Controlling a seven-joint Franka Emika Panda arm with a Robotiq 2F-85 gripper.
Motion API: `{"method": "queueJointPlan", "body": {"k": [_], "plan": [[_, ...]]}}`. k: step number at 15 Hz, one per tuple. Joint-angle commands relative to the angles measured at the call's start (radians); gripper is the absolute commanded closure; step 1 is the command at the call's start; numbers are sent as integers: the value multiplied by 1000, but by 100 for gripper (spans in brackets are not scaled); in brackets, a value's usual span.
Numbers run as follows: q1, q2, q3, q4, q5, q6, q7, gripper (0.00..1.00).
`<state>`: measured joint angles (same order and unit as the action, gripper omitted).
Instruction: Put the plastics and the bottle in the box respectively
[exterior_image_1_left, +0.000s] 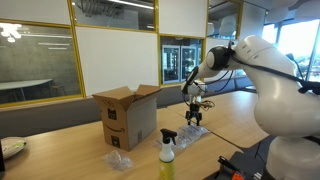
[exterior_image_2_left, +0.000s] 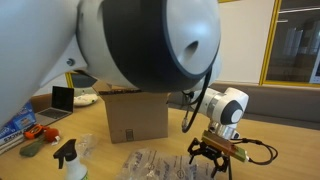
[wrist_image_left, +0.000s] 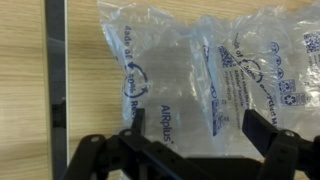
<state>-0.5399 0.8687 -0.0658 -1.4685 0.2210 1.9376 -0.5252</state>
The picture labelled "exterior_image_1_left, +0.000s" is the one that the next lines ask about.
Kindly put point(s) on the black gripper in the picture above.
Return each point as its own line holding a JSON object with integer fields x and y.
{"x": 195, "y": 109}

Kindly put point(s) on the clear printed air pillow strip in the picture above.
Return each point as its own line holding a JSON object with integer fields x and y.
{"x": 190, "y": 133}

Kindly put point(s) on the white spray bottle black trigger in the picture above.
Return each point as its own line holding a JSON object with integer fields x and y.
{"x": 166, "y": 160}

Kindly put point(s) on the small clear plastic bag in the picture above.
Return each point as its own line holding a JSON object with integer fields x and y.
{"x": 118, "y": 160}

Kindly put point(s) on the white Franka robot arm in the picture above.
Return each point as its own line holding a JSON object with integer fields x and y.
{"x": 283, "y": 100}

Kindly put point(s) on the brown cardboard shipping box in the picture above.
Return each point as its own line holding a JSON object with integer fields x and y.
{"x": 128, "y": 123}

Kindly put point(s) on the black orange clamp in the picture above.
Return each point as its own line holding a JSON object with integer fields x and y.
{"x": 228, "y": 163}

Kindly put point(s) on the yellow framed window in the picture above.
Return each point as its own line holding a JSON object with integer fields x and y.
{"x": 33, "y": 60}
{"x": 173, "y": 60}

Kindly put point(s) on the dark stool behind glass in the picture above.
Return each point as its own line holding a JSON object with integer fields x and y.
{"x": 57, "y": 89}

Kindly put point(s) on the grey bench sofa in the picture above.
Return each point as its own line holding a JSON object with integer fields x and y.
{"x": 50, "y": 116}

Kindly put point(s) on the white table behind glass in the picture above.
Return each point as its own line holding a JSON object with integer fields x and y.
{"x": 23, "y": 83}

